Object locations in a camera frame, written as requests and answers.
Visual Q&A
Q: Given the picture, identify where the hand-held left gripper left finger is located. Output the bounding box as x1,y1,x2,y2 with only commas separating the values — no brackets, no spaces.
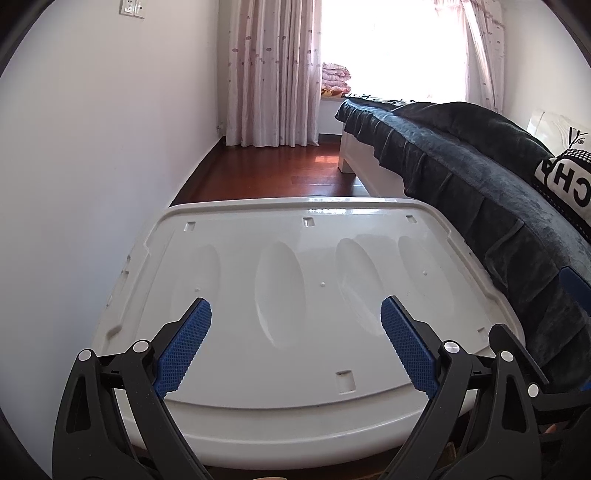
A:
52,296,213,480

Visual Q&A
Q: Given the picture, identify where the white plastic storage box lid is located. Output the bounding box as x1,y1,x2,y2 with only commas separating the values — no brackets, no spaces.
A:
90,196,527,462

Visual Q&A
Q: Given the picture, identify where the stack of folded pink quilts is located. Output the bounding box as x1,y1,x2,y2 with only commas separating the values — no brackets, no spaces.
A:
321,61,352,97

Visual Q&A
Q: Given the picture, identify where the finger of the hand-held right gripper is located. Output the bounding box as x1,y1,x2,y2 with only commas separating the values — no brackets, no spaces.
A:
558,267,591,319
488,324,591,418

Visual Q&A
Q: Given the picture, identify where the white bed frame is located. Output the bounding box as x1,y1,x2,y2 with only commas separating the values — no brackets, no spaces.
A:
339,131,407,197

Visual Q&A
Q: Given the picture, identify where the black and white printed pillow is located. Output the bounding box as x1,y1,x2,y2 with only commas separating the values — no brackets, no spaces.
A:
531,148,591,229

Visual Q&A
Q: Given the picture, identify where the bed with dark blanket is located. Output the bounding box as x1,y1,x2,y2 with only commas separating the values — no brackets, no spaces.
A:
335,97,591,393

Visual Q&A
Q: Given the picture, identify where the pink patterned curtain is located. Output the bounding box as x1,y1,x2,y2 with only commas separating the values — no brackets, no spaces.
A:
434,0,506,114
226,0,322,148

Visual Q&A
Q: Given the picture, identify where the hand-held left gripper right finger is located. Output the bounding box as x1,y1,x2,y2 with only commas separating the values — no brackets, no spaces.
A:
381,296,542,480

